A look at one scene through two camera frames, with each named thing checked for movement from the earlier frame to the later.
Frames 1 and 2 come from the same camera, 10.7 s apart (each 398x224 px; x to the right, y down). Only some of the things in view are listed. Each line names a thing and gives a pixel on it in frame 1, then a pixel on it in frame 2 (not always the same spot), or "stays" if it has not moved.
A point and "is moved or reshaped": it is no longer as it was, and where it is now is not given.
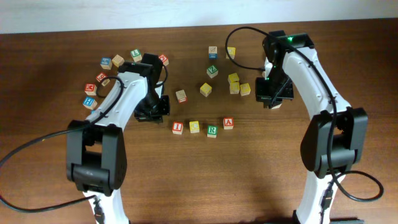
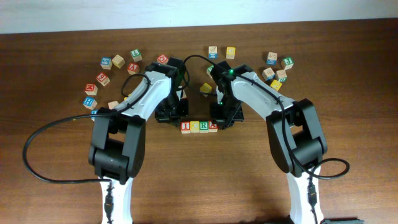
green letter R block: (212, 130) -> (203, 127)
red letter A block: (228, 122) is moved or reshaped
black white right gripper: (261, 94) -> (222, 121)
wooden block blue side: (212, 52) stays
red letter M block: (91, 89) stays
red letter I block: (177, 127) -> (185, 127)
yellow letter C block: (194, 127) stays
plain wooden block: (117, 60) stays
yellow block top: (231, 51) stays
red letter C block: (164, 59) stays
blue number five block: (106, 63) stays
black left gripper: (142, 115) -> (163, 117)
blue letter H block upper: (89, 102) stays
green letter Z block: (212, 71) stays
